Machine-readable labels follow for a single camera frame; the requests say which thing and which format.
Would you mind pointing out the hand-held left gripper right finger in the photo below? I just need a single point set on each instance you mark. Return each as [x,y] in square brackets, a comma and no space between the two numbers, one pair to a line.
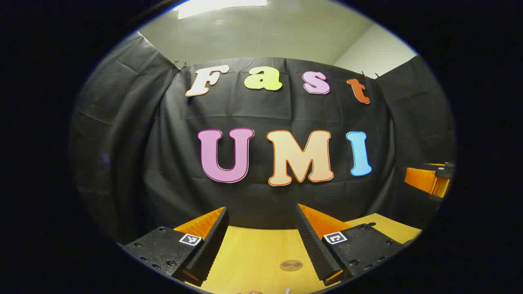
[312,241]

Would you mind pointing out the black backdrop cloth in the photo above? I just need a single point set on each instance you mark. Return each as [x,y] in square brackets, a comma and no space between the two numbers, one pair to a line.
[261,110]

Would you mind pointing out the wooden desktop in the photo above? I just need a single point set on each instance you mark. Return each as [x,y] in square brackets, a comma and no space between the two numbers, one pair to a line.
[253,253]

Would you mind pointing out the round cork coaster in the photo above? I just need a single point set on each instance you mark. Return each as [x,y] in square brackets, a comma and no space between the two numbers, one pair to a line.
[291,265]

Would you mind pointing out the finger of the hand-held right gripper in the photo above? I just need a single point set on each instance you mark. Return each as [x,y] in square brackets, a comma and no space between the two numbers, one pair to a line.
[425,179]

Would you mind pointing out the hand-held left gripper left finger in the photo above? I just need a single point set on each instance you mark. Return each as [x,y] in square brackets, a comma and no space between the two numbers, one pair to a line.
[214,241]

